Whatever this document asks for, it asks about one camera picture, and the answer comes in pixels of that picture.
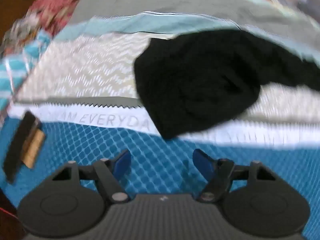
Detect multicoloured printed scarf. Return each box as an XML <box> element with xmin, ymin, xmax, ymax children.
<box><xmin>0</xmin><ymin>15</ymin><xmax>38</xmax><ymax>55</ymax></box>

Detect teal lattice quilt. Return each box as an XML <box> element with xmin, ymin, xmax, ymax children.
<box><xmin>0</xmin><ymin>29</ymin><xmax>54</xmax><ymax>123</ymax></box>

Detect striped patterned bedspread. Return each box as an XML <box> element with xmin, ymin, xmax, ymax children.
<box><xmin>0</xmin><ymin>0</ymin><xmax>320</xmax><ymax>207</ymax></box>

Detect carved wooden headboard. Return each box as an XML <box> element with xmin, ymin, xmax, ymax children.
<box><xmin>0</xmin><ymin>0</ymin><xmax>67</xmax><ymax>42</ymax></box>

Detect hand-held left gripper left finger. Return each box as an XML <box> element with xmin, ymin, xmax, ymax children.
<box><xmin>51</xmin><ymin>149</ymin><xmax>132</xmax><ymax>204</ymax></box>

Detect black pants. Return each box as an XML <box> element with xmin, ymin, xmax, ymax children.
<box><xmin>134</xmin><ymin>29</ymin><xmax>320</xmax><ymax>140</ymax></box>

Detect black phone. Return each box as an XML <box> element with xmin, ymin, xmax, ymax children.
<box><xmin>2</xmin><ymin>111</ymin><xmax>42</xmax><ymax>183</ymax></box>

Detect tan wallet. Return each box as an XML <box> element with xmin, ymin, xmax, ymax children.
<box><xmin>22</xmin><ymin>129</ymin><xmax>46</xmax><ymax>169</ymax></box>

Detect red floral blanket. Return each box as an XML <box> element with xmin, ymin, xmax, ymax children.
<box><xmin>15</xmin><ymin>0</ymin><xmax>87</xmax><ymax>39</ymax></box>

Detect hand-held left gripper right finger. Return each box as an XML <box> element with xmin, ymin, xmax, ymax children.
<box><xmin>192</xmin><ymin>149</ymin><xmax>277</xmax><ymax>203</ymax></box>

